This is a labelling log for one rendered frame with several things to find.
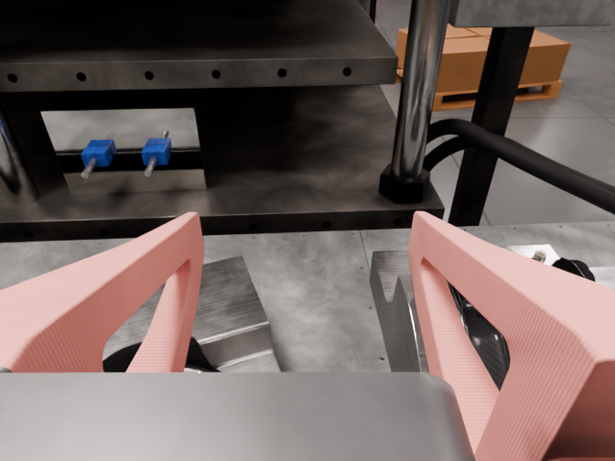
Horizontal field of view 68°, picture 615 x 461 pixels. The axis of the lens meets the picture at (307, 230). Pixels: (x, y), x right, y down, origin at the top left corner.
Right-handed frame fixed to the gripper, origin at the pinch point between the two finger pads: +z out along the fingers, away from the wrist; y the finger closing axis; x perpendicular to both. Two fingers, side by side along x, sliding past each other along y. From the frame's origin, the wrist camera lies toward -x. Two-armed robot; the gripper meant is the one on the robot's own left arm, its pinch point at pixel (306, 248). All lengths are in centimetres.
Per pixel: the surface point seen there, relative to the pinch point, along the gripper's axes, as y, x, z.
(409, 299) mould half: -10.6, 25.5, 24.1
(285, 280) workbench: 3, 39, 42
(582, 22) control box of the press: -51, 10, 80
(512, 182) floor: -112, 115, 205
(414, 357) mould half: -10.6, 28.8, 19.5
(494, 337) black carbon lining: -18.6, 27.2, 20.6
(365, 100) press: -17, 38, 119
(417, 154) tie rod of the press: -20, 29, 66
